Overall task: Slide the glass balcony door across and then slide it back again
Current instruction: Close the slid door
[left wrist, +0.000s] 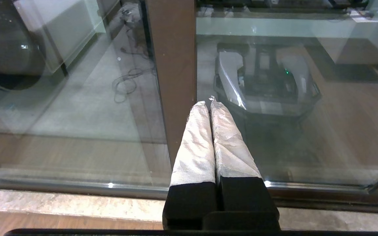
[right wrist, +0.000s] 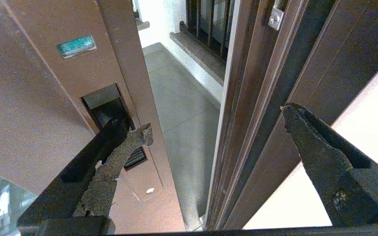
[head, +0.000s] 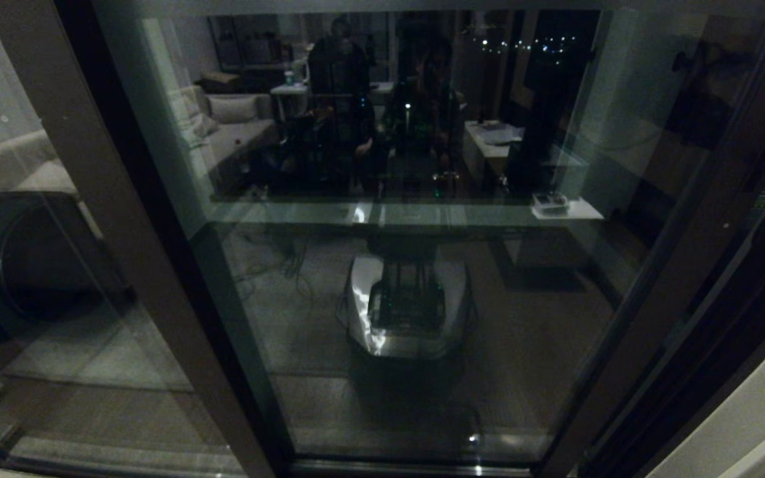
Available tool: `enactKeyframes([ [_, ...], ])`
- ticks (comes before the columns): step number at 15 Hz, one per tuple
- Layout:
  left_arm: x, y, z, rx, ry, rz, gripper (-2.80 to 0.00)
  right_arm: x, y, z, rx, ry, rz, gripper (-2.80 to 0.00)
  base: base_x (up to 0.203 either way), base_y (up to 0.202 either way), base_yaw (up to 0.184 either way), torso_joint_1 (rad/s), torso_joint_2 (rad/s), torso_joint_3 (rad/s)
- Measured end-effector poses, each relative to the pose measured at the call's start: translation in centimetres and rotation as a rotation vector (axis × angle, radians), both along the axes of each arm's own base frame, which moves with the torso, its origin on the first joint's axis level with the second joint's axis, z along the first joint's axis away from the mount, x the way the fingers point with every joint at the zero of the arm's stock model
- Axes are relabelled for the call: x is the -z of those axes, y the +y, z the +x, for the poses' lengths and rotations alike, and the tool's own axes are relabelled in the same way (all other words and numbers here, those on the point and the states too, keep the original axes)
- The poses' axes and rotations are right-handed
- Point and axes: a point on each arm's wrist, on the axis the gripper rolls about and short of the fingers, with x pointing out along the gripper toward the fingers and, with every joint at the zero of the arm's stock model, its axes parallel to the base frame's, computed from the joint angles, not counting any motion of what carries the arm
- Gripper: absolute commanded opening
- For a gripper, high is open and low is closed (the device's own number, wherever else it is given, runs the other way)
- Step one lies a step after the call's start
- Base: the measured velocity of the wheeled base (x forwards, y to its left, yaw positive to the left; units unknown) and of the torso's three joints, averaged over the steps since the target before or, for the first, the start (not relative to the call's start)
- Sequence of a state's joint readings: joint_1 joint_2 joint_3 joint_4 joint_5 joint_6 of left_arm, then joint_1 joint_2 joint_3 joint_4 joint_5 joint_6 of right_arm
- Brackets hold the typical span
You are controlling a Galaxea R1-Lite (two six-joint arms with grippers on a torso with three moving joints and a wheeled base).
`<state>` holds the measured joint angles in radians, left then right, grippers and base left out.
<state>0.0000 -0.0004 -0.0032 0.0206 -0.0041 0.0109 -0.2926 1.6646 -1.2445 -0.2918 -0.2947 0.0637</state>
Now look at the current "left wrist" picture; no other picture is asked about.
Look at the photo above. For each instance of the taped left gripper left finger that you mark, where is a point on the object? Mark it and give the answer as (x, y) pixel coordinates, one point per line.
(192, 157)

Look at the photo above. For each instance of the brown framed fixed glass panel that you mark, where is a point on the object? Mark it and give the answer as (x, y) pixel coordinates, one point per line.
(176, 65)

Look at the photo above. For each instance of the door floor track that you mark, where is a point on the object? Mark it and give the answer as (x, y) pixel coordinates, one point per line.
(323, 205)

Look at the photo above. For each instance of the brown framed sliding glass door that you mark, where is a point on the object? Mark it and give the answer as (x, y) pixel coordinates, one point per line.
(340, 137)

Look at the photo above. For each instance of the grey stone railing sill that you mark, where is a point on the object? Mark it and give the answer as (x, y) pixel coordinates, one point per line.
(274, 13)

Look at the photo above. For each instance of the black metal balcony railing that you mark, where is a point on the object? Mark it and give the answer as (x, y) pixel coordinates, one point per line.
(274, 4)

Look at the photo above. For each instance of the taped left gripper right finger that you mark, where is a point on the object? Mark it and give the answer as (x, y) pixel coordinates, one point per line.
(235, 164)

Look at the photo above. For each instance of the large black rounded object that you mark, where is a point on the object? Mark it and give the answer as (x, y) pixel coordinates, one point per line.
(5, 49)

